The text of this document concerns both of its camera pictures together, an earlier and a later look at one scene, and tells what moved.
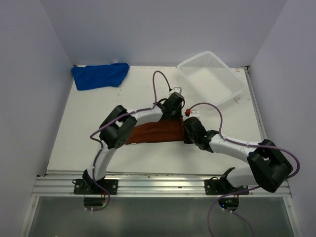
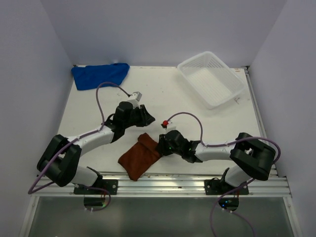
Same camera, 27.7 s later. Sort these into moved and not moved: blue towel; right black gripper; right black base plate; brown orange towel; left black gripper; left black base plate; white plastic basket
Moved: left black gripper; brown orange towel; right black gripper
Not moved: white plastic basket; blue towel; right black base plate; left black base plate
